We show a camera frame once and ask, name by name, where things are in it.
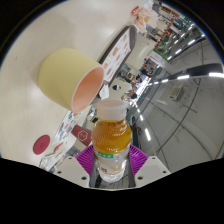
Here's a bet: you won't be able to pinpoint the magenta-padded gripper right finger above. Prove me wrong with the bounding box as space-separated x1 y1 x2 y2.
128 144 172 188

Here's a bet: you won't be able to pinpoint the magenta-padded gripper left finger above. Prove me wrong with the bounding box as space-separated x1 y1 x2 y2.
54 144 98 188

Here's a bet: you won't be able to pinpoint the clear bottle with white cap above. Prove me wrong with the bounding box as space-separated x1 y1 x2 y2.
91 98 132 183

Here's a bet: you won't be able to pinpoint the clear plastic wrapper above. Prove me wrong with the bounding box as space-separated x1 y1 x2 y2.
39 153 63 171

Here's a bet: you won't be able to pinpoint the flat round red coaster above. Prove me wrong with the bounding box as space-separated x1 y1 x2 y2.
32 134 51 155

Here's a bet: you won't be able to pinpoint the printed colourful paper sheet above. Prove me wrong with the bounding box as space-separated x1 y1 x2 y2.
51 110 83 146

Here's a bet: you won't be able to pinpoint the ceiling air conditioner unit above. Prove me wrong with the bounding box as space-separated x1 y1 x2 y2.
169 84 185 102

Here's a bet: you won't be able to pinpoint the white napkin on tray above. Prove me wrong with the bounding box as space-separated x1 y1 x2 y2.
98 84 110 100

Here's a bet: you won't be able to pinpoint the beige chairs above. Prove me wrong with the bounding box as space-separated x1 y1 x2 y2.
108 63 134 101

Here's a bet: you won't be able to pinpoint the pale yellow mug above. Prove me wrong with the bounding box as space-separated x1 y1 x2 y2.
37 47 106 113

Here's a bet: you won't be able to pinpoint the ceiling lights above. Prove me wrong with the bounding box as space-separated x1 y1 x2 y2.
134 31 224 141

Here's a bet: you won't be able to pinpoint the dark food tray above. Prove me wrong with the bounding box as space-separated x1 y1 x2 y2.
98 25 138 83

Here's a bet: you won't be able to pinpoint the crumpled orange food wrapper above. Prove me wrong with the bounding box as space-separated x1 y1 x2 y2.
131 4 159 34

